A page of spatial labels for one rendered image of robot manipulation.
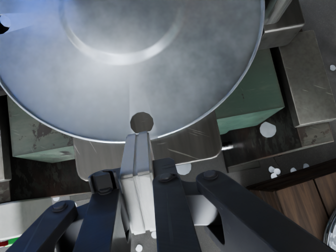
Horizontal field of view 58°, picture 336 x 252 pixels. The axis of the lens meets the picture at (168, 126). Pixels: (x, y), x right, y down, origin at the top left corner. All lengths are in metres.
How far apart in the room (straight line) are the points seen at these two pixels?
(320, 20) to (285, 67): 0.88
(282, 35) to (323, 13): 0.92
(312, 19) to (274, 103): 0.91
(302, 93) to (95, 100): 0.30
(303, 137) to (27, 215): 0.43
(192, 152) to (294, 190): 0.51
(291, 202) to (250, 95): 0.38
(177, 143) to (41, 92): 0.14
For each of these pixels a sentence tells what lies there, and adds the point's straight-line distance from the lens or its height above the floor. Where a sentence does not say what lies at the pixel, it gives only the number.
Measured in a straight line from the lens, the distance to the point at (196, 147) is 0.29.
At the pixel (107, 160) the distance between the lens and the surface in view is 0.29.
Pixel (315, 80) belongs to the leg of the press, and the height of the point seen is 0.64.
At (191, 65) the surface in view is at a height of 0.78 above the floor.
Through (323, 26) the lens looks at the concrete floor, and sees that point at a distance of 1.35.
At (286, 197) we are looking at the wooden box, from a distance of 0.77.
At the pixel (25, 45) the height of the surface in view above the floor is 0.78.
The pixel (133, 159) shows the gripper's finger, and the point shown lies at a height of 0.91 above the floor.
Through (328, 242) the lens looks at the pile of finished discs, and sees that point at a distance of 0.79.
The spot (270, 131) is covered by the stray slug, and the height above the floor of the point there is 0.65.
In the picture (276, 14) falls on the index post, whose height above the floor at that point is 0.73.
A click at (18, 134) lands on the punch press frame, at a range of 0.48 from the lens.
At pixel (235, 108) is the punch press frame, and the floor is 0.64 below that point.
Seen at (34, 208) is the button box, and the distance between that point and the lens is 0.54.
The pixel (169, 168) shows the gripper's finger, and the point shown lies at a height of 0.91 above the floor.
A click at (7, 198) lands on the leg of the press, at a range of 0.50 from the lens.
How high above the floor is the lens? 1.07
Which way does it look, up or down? 79 degrees down
